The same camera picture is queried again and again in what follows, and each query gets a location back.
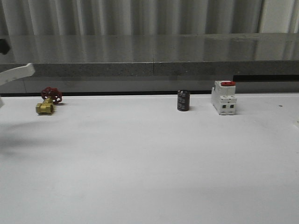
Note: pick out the white half pipe clamp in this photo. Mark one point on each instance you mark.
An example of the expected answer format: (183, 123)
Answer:
(16, 73)

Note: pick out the black cylindrical capacitor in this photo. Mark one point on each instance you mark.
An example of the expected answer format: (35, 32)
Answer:
(183, 100)

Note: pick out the grey stone counter ledge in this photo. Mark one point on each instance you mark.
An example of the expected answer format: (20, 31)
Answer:
(134, 64)

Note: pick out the brass valve red handwheel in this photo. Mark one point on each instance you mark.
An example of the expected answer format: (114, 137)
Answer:
(51, 96)

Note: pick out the white pleated curtain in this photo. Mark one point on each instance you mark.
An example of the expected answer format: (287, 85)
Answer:
(147, 17)

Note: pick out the white circuit breaker red switch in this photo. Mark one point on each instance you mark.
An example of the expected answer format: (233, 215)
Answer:
(223, 97)

